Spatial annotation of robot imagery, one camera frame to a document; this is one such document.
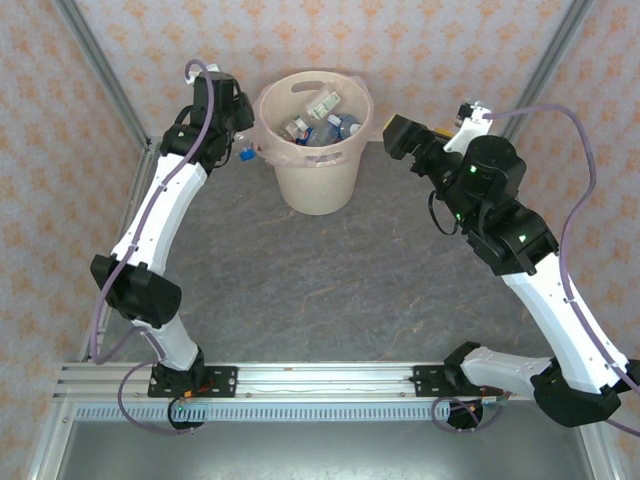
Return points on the blue-capped blue-label clear bottle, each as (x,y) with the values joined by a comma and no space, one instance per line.
(247,154)

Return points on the white-capped blue-label clear bottle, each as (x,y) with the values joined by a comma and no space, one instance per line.
(345,124)

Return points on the clear bottle white cap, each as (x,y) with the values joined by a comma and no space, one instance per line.
(325,106)

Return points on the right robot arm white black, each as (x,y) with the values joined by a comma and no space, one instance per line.
(555,310)

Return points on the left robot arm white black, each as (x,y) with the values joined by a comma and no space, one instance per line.
(160,210)

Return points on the cream plastic bin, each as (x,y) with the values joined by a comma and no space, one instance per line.
(315,185)

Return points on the grey steel sheet panel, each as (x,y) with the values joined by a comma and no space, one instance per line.
(325,450)

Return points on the aluminium frame post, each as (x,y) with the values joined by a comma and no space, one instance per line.
(544,70)
(102,70)

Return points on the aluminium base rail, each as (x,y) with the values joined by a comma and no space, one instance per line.
(325,380)

